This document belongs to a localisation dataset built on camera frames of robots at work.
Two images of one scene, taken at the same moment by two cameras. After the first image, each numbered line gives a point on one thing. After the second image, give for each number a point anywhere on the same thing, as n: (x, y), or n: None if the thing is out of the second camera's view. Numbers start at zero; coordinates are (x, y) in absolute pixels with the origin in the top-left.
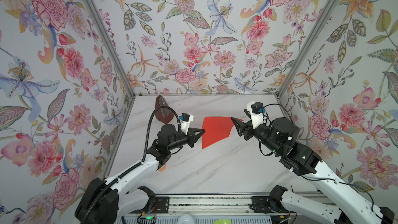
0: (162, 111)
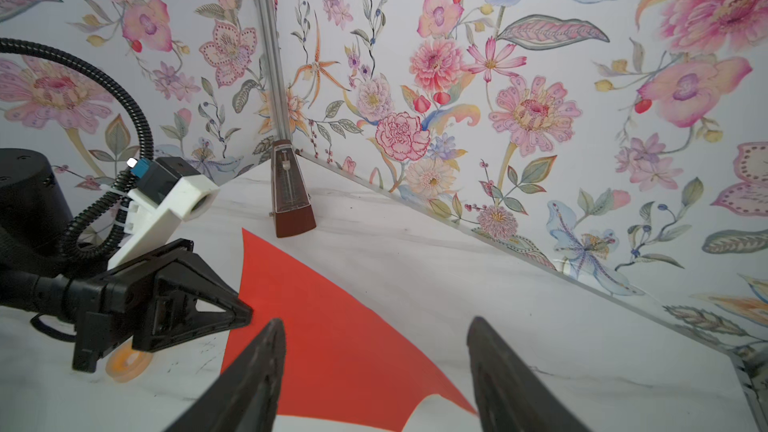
0: (291, 204)
